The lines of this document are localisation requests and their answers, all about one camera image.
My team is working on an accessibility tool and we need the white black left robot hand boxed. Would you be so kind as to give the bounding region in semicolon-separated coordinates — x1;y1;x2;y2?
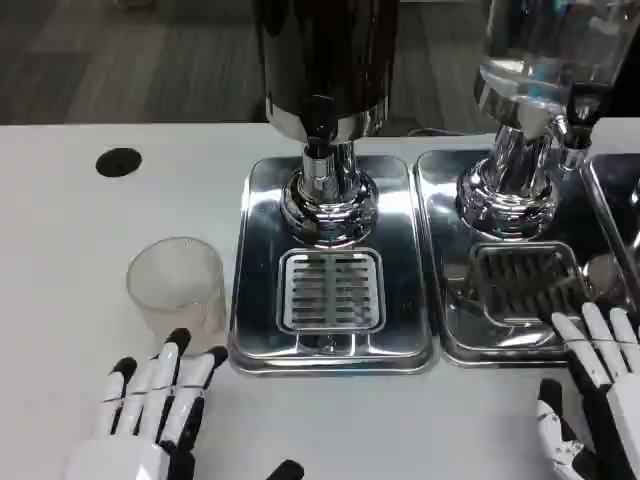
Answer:
62;327;305;480

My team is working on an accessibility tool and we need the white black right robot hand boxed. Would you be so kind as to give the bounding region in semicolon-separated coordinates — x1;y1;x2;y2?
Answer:
535;300;640;480

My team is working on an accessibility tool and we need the clear ribbed glass cup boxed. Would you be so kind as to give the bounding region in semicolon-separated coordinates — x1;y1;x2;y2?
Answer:
125;236;229;357

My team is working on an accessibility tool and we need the steel slotted drip grid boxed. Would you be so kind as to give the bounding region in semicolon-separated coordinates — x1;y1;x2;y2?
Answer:
276;248;385;334
472;242;596;326

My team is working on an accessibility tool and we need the steel drip tray base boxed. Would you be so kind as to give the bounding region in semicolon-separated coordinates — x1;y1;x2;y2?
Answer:
413;148;640;370
582;152;640;321
227;155;435;376

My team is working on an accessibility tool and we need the clear tank drink dispenser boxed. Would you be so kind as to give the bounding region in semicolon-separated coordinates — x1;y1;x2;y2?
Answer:
472;0;640;244

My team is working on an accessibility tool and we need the dark tank drink dispenser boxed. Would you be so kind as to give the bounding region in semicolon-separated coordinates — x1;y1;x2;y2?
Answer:
252;0;401;250

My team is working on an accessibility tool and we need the black round cable grommet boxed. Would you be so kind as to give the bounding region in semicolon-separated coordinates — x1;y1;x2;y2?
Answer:
95;148;143;178

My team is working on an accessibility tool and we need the thin grey cable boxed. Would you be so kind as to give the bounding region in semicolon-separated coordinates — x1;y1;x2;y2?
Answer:
407;126;476;138

